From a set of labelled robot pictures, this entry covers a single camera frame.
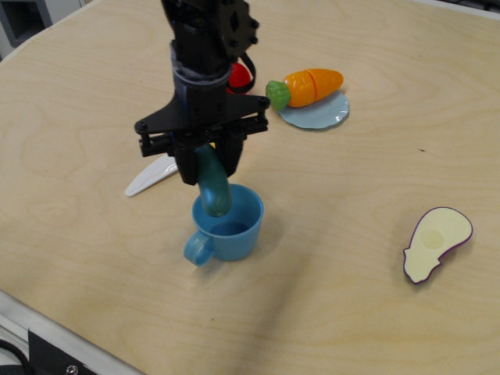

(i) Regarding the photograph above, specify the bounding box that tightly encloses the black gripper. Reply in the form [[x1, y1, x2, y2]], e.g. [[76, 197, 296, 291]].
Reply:
[[134, 72, 270, 185]]

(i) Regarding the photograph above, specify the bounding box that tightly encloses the dark green toy cucumber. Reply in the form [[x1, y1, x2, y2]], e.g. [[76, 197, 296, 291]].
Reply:
[[195, 144, 232, 217]]

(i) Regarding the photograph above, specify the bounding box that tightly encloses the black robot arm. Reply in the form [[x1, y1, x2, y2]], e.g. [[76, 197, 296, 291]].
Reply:
[[134, 1, 270, 185]]

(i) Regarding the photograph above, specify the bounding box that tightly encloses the blue plastic cup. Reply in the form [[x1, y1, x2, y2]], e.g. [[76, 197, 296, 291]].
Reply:
[[184, 184, 264, 266]]

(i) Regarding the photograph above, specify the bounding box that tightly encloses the orange toy carrot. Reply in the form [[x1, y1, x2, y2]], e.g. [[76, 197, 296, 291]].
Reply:
[[266, 68, 344, 111]]

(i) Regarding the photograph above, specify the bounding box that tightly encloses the light blue toy plate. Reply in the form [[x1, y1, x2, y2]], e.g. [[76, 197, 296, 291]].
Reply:
[[279, 91, 350, 130]]

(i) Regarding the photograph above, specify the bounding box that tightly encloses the grey box in background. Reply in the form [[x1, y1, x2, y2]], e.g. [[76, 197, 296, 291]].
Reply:
[[1, 0, 89, 59]]

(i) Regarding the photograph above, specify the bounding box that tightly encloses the toy eggplant half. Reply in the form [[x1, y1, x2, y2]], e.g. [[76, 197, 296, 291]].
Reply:
[[403, 207, 473, 284]]

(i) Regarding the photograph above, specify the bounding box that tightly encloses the yellow handled toy knife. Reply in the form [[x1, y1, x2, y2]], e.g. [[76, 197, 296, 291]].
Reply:
[[124, 141, 218, 198]]

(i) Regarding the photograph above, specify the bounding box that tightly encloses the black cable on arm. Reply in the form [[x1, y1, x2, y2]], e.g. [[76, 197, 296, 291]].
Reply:
[[226, 54, 257, 95]]

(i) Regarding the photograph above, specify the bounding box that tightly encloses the aluminium table frame rail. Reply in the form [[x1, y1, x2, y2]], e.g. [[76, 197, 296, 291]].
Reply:
[[1, 291, 141, 374]]

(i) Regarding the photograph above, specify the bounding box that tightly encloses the black corner bracket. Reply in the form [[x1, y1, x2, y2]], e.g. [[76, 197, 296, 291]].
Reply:
[[28, 330, 97, 374]]

